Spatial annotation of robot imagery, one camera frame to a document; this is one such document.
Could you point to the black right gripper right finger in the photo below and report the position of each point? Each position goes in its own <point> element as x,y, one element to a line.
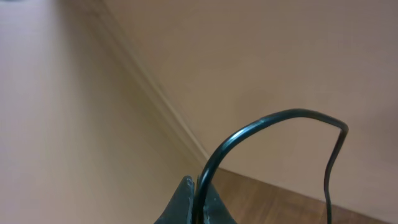
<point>214,210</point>

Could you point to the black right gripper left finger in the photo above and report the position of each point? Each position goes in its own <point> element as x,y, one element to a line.
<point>179,208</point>

